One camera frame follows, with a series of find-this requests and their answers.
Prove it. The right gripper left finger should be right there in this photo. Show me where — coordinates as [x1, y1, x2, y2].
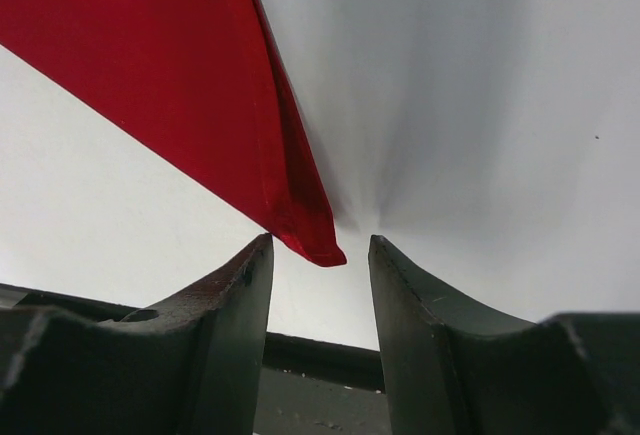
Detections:
[1, 234, 274, 434]

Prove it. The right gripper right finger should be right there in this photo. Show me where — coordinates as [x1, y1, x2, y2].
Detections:
[368, 236, 639, 434]

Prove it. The red cloth napkin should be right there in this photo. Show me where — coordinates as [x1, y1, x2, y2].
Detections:
[1, 0, 346, 267]

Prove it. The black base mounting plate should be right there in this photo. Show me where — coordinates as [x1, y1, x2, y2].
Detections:
[2, 292, 390, 434]

